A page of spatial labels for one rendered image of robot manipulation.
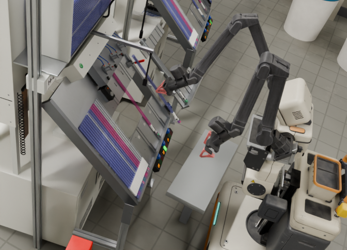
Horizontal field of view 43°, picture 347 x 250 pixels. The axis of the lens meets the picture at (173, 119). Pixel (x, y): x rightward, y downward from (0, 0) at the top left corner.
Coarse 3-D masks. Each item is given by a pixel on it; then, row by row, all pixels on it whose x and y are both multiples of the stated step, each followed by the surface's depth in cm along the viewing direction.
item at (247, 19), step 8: (240, 16) 219; (248, 16) 218; (256, 16) 218; (232, 24) 217; (248, 24) 216; (256, 24) 216; (256, 32) 219; (256, 40) 222; (264, 40) 222; (256, 48) 226; (264, 48) 224
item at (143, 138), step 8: (152, 104) 262; (144, 112) 252; (152, 112) 260; (160, 112) 268; (144, 120) 250; (152, 120) 258; (160, 120) 265; (136, 128) 242; (144, 128) 248; (160, 128) 263; (136, 136) 240; (144, 136) 246; (152, 136) 254; (160, 136) 259; (136, 144) 238; (144, 144) 244; (152, 144) 252; (144, 152) 242; (152, 152) 249
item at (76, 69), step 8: (104, 24) 226; (112, 24) 232; (104, 32) 225; (112, 32) 231; (88, 40) 215; (96, 40) 217; (104, 40) 223; (80, 48) 212; (88, 48) 210; (96, 48) 215; (80, 56) 203; (88, 56) 209; (96, 56) 214; (72, 64) 199; (80, 64) 202; (88, 64) 207; (64, 72) 202; (72, 72) 201; (80, 72) 201; (72, 80) 204
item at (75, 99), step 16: (64, 80) 202; (80, 80) 212; (112, 80) 234; (128, 80) 247; (64, 96) 199; (80, 96) 209; (96, 96) 219; (64, 112) 197; (80, 112) 206; (112, 112) 227
